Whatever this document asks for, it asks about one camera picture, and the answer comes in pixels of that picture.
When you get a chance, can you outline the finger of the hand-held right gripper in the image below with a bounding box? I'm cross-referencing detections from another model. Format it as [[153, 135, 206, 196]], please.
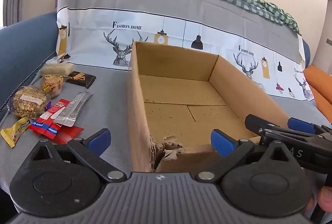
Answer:
[[287, 117, 332, 134], [245, 114, 322, 141]]

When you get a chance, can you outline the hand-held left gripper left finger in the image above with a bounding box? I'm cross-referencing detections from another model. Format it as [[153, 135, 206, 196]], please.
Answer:
[[27, 128, 127, 183]]

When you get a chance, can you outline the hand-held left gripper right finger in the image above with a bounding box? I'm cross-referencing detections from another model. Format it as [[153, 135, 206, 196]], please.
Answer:
[[194, 129, 296, 183]]

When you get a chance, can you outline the brown cardboard box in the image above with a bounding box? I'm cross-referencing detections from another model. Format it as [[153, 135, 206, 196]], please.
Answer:
[[126, 41, 291, 173]]

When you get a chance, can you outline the pale puffed snack packet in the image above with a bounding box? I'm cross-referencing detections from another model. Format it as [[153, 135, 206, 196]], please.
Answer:
[[40, 63, 75, 76]]

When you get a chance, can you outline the person's right hand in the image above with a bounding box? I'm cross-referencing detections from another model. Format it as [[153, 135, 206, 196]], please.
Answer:
[[305, 186, 332, 212]]

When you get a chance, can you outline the flat red packet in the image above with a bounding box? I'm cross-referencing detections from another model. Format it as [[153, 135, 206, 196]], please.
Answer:
[[53, 124, 85, 146]]

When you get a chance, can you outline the silver snack packet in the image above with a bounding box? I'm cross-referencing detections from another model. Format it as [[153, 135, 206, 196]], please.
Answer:
[[53, 91, 94, 127]]

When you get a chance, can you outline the orange cushion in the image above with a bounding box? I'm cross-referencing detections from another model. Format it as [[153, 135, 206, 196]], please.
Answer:
[[303, 65, 332, 124]]

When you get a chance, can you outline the red blue snack packet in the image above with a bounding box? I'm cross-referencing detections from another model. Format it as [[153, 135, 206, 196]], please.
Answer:
[[28, 99, 72, 139]]

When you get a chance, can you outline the black chocolate packet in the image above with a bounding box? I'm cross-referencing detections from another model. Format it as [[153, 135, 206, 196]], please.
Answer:
[[65, 71, 96, 89]]

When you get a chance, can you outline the clear cookie bag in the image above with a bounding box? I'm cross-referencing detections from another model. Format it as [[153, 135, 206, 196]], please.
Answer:
[[40, 74, 65, 99]]

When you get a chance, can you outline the round peanut brittle packet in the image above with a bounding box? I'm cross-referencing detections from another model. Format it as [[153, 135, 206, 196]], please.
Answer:
[[7, 85, 51, 119]]

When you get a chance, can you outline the yellow snack packet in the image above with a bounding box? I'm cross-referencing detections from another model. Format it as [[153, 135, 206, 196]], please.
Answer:
[[0, 116, 33, 148]]

